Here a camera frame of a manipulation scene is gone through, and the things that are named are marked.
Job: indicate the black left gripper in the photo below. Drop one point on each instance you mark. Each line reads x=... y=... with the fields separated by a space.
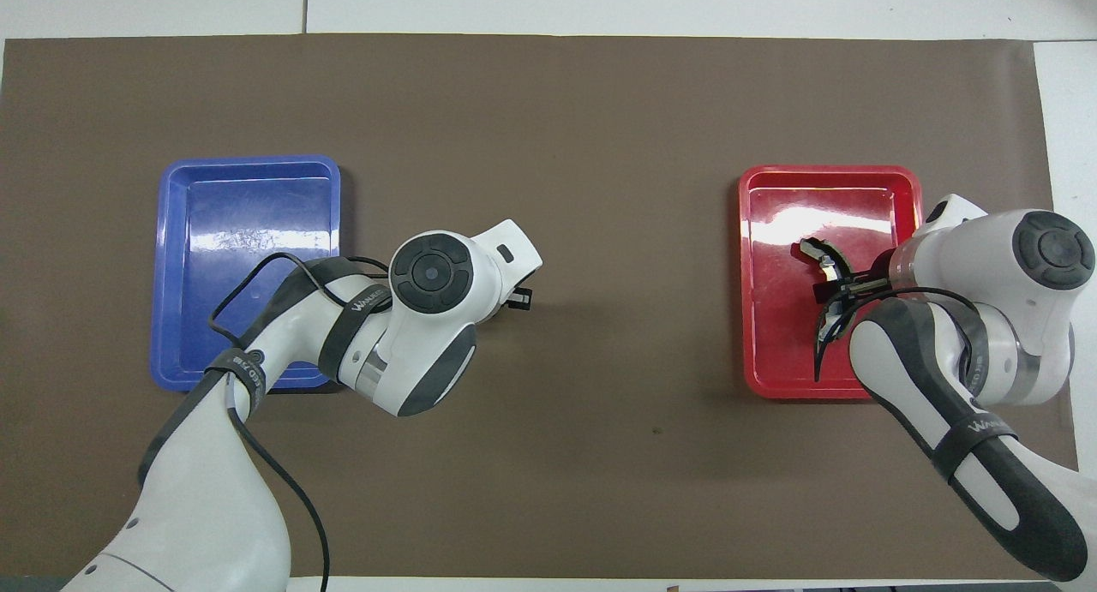
x=519 y=299

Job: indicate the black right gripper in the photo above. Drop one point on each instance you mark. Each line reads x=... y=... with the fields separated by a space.
x=870 y=285

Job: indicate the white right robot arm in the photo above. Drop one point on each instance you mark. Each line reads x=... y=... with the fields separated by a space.
x=1011 y=258

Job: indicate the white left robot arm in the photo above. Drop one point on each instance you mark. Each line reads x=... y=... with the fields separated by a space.
x=206 y=489

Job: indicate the red plastic tray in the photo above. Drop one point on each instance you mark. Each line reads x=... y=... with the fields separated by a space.
x=780 y=352

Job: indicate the brown table mat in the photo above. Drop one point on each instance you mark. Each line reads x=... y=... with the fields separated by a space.
x=600 y=189

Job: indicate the blue plastic tray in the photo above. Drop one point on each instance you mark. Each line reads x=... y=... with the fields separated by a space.
x=248 y=198

